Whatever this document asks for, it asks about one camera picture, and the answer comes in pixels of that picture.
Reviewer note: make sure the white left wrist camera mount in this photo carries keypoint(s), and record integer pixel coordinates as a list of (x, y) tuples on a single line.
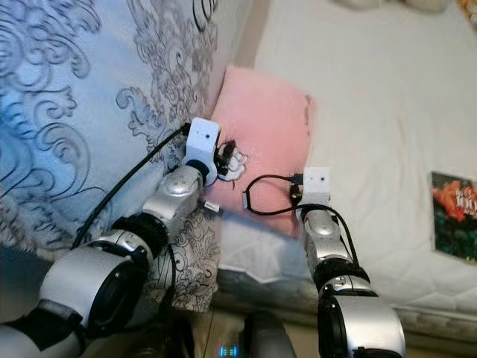
[(201, 142)]

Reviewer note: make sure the white quilted mattress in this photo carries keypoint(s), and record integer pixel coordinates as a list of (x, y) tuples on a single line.
[(380, 112)]

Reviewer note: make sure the grey robot leg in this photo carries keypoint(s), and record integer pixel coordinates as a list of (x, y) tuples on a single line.
[(268, 339)]

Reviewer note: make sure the pink pillow with white print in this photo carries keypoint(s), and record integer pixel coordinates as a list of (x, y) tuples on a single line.
[(268, 127)]

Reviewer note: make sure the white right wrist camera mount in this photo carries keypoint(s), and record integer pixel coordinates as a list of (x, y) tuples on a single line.
[(316, 185)]

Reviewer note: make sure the dark paperback book red cover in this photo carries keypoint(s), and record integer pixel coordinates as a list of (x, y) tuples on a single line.
[(455, 216)]

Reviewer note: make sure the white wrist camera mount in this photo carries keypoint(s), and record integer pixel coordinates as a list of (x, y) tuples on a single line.
[(201, 142), (316, 185)]

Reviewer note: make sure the orange cartoon print blanket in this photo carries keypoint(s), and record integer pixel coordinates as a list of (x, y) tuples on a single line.
[(469, 11)]

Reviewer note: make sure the blue-grey swirl pattern duvet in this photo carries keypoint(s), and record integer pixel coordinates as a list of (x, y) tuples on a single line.
[(74, 112)]

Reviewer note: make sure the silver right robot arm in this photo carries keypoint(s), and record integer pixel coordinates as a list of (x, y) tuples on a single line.
[(365, 324)]

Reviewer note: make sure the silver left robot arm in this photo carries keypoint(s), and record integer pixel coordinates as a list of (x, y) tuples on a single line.
[(82, 287)]

